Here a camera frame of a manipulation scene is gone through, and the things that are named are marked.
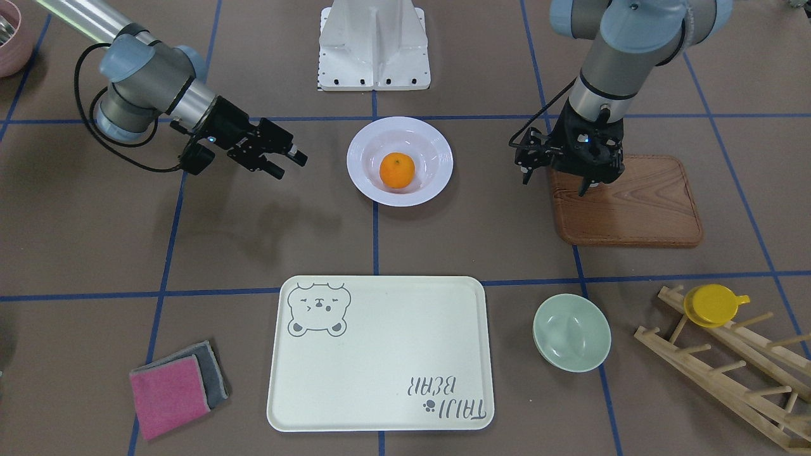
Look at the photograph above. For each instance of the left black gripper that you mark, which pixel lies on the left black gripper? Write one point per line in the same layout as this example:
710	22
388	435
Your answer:
566	140

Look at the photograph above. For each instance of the pink bowl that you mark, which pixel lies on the pink bowl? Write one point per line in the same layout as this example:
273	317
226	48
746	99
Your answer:
17	40

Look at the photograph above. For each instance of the yellow mug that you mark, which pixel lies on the yellow mug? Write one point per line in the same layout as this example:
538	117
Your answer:
712	305

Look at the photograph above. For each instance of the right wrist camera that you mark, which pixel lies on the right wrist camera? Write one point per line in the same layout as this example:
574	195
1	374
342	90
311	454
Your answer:
195	158

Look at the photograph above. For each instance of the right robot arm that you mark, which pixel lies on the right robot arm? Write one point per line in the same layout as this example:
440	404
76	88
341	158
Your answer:
147	79

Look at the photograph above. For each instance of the orange fruit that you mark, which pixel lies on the orange fruit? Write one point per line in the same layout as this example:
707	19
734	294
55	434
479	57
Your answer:
397	170

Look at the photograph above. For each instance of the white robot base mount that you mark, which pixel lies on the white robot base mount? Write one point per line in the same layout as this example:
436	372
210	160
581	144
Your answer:
373	46

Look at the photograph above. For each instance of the green bowl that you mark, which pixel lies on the green bowl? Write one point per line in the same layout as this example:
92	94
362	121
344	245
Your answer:
571	333

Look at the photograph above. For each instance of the grey cloth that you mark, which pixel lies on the grey cloth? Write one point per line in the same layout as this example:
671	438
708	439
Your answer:
211	376

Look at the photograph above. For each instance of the cream bear tray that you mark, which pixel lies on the cream bear tray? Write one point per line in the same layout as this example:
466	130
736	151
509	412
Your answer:
381	353

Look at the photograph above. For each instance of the pink cloth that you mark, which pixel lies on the pink cloth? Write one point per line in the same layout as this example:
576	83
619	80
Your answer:
168	396

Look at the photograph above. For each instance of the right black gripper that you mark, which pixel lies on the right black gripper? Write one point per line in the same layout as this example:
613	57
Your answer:
226	123

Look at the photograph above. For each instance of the brown wooden tray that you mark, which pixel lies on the brown wooden tray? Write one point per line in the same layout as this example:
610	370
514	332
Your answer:
651	204

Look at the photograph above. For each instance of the wooden cup drying rack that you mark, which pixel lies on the wooden cup drying rack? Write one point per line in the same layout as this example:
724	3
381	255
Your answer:
763	385

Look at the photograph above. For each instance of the white plate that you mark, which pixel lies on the white plate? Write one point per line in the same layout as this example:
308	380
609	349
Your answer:
426	146

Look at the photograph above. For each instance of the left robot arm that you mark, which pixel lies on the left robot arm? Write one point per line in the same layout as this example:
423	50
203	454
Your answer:
629	39

